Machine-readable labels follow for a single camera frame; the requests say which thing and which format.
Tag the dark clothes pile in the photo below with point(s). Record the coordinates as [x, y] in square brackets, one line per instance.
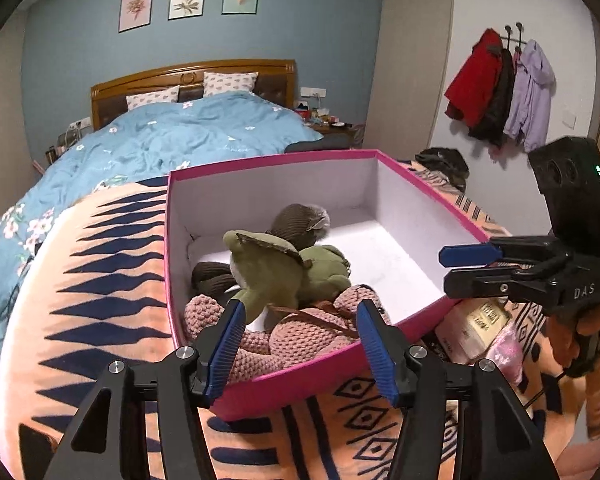
[442, 162]

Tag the black wall coat hooks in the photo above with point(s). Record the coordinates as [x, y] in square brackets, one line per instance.
[511, 35]

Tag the pink plastic-wrapped toy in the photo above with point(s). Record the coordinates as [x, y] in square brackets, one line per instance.
[507, 355]

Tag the blue floral duvet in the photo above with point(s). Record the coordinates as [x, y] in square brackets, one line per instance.
[155, 140]

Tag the wooden bed headboard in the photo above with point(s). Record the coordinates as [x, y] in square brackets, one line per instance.
[145, 77]

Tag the cluttered wooden nightstand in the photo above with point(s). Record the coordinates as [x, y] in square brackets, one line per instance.
[330, 127]

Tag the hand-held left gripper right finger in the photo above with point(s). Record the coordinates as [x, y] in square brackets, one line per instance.
[375, 350]

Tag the pink knitted plush toy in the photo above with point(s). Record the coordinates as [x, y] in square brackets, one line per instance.
[290, 345]

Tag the black jacket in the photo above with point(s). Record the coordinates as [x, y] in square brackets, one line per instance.
[497, 105]

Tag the brown plush toy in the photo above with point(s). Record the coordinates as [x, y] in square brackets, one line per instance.
[295, 220]

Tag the orange patterned blanket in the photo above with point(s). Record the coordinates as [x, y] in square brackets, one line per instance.
[120, 310]

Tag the floral tissue pack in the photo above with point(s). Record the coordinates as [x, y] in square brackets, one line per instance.
[460, 342]

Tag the pink flower framed picture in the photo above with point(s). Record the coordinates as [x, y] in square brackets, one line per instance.
[136, 10]

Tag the white patterned pillow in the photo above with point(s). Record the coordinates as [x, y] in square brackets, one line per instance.
[230, 82]
[152, 98]

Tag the pink cardboard box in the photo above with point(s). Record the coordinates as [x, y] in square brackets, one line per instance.
[305, 375]

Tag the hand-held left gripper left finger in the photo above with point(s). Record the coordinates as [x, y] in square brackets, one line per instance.
[227, 345]

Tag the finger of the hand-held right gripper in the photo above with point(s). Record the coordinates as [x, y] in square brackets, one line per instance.
[467, 254]
[480, 284]

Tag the white wall socket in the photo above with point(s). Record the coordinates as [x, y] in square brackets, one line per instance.
[312, 92]
[80, 123]

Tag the red jacket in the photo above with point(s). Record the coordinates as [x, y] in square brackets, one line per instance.
[475, 80]

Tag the purple jacket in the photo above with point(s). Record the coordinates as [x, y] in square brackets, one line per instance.
[530, 95]

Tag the white wall switch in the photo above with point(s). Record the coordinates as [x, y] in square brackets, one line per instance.
[569, 121]

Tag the green plush toy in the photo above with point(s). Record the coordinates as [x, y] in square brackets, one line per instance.
[275, 280]

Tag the person's right hand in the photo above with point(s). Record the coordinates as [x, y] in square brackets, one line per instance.
[562, 332]

